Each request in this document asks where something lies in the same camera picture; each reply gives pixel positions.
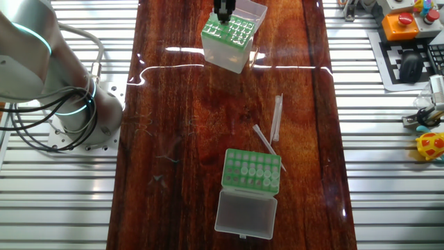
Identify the grey emergency stop box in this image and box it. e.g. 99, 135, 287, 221
414, 8, 444, 39

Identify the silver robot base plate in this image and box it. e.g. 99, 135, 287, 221
46, 80, 128, 157

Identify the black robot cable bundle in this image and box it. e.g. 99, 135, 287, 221
0, 85, 100, 153

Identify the black looped cable tie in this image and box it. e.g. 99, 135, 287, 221
415, 106, 435, 128

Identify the orange emergency stop box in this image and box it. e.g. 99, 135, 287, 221
381, 12, 420, 42

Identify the small silver metal bracket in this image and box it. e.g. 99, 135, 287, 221
401, 111, 444, 132

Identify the green clear pipette tip box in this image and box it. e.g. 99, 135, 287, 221
214, 148, 282, 240
200, 0, 268, 74

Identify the glossy brown wooden board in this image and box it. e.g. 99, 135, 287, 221
105, 0, 358, 250

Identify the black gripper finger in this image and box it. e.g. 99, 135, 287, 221
213, 0, 225, 24
223, 0, 237, 22

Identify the black keyboard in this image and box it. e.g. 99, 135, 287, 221
426, 43, 444, 76

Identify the small colourful plastic toy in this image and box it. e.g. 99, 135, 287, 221
412, 0, 435, 18

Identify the black computer mouse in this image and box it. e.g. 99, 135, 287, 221
398, 50, 425, 84

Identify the yellow orange turtle toy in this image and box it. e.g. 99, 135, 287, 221
414, 124, 444, 162

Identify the grey cable with metal connector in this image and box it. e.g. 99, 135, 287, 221
55, 22, 105, 86

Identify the grey control button box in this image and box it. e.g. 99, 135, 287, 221
376, 0, 416, 17

